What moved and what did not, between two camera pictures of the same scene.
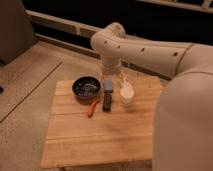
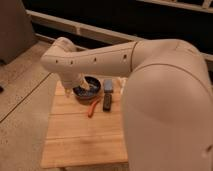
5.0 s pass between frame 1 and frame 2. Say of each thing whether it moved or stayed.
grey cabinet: stayed
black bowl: stayed
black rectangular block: stayed
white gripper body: moved
